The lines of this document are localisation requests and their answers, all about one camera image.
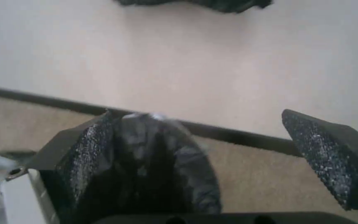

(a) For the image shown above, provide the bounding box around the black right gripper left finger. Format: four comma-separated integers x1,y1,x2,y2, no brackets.
0,109,115,224

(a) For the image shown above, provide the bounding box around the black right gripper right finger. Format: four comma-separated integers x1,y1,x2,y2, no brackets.
280,109,358,212

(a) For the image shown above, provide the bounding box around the trash bin with black liner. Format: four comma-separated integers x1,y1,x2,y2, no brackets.
82,112,223,224

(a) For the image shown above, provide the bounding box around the black plastic trash bag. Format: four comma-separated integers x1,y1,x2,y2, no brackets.
112,0,274,15

